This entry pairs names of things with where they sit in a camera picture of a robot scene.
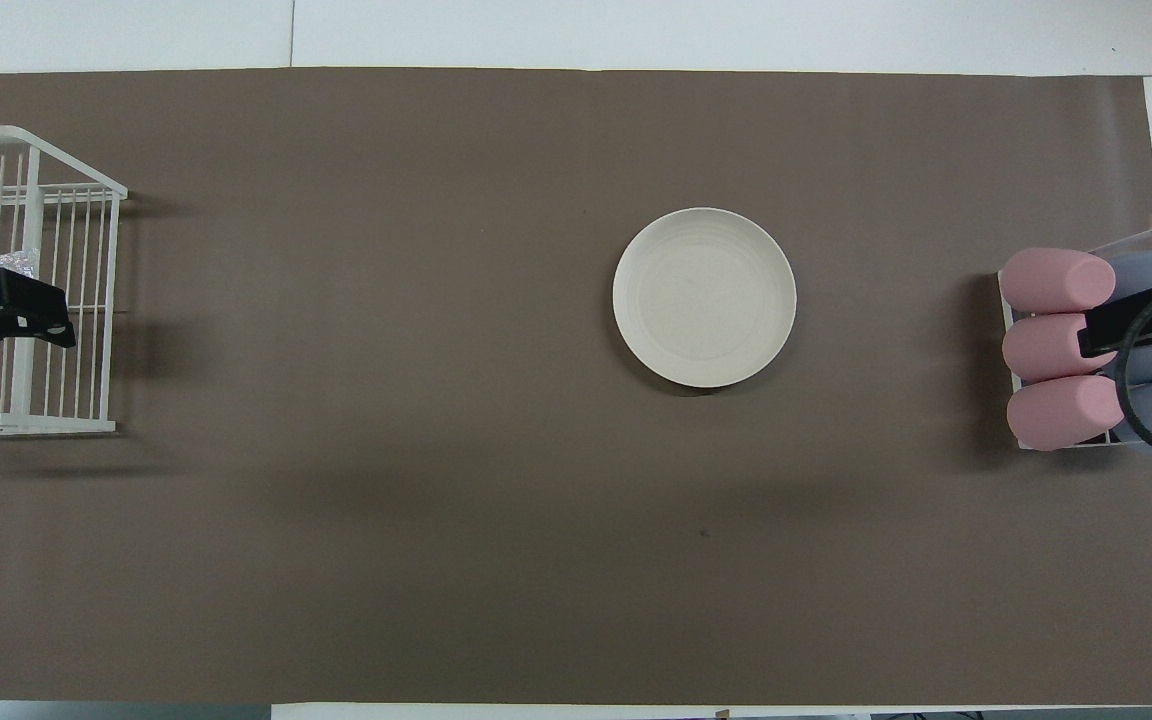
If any brown table mat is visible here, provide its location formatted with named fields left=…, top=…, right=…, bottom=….
left=0, top=67, right=1152, bottom=706

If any white wire dish rack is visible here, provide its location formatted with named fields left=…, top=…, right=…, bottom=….
left=0, top=125, right=129, bottom=437

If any pink plastic cup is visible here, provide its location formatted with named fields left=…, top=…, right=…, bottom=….
left=998, top=248, right=1117, bottom=314
left=1002, top=313, right=1112, bottom=383
left=1006, top=375, right=1129, bottom=451

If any cream round plate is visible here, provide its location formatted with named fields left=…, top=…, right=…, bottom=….
left=612, top=207, right=798, bottom=389

